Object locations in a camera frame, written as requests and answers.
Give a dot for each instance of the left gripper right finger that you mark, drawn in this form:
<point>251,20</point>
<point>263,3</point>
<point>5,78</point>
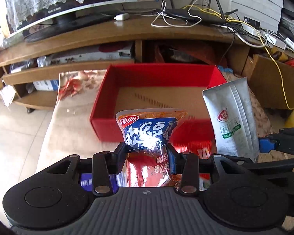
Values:
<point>186,164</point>

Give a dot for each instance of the blue wafer biscuit pack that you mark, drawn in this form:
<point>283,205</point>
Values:
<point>88,182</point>

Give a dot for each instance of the black wifi router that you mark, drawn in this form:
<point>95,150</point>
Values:
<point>207,16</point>

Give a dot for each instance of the silver snack pouch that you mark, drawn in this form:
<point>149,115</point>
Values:
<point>230,110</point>

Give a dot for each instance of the red cardboard box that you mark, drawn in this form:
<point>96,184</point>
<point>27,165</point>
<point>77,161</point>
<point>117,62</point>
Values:
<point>139,86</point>

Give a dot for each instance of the blue white box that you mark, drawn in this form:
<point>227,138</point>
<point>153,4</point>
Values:
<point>46,85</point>

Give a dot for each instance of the silver media player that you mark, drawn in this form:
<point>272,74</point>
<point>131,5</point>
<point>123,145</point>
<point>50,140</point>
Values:
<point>108,51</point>

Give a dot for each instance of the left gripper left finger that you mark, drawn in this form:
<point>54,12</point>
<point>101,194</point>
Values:
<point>105,163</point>

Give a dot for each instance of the white power strip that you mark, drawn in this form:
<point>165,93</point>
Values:
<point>270,37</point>

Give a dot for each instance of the black monitor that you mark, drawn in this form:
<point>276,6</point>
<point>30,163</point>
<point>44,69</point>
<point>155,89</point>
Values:
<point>61,18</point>

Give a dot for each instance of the blue orange spicy snack bag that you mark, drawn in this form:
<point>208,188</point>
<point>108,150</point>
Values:
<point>146,133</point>

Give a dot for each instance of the brown cardboard box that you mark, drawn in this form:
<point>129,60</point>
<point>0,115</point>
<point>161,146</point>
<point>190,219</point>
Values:
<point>272,84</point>

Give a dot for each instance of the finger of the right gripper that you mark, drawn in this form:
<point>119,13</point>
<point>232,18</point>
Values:
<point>266,145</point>

